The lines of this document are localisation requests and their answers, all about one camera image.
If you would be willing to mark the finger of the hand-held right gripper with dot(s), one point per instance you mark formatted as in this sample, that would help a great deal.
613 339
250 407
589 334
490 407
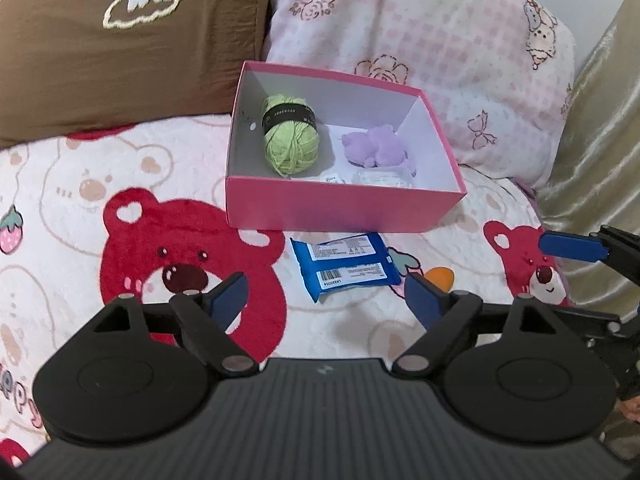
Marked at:
570 246
595 322

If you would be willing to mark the pink checked pillow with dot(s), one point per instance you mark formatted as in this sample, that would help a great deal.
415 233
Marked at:
425 25

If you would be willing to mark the bear printed blanket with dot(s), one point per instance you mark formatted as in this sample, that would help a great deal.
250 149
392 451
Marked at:
65 210

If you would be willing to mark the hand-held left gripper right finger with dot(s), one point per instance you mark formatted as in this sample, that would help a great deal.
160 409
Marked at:
425 300

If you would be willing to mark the green yarn ball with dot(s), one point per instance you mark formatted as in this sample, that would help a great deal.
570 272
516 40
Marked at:
292 142

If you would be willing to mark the gold satin curtain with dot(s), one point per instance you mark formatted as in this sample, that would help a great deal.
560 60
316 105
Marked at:
605 135

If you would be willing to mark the pink cardboard box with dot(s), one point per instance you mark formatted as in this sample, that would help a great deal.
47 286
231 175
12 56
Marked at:
325 205

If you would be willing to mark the small white tissue packet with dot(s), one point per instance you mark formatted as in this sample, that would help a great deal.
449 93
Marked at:
332 179

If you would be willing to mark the purple plush toy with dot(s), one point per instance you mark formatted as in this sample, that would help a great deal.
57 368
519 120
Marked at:
380 150

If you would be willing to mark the brown pillow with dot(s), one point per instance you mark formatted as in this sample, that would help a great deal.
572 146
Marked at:
125 60

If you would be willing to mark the blue wet wipes packet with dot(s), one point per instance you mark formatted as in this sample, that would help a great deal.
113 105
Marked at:
345 267

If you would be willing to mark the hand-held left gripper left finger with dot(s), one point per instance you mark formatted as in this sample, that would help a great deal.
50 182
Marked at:
230 302

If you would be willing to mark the clear floss pick box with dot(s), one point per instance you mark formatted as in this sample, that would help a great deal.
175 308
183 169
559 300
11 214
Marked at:
382 178

